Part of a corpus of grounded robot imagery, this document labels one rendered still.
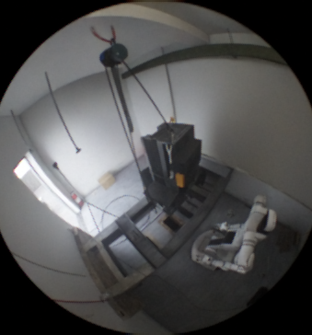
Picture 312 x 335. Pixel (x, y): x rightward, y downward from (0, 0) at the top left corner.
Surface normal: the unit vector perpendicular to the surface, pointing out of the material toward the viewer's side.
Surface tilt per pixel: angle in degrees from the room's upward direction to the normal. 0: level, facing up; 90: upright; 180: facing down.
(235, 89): 90
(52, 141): 90
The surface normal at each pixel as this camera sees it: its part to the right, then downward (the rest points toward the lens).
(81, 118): 0.67, 0.38
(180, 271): -0.19, -0.74
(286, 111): -0.72, 0.55
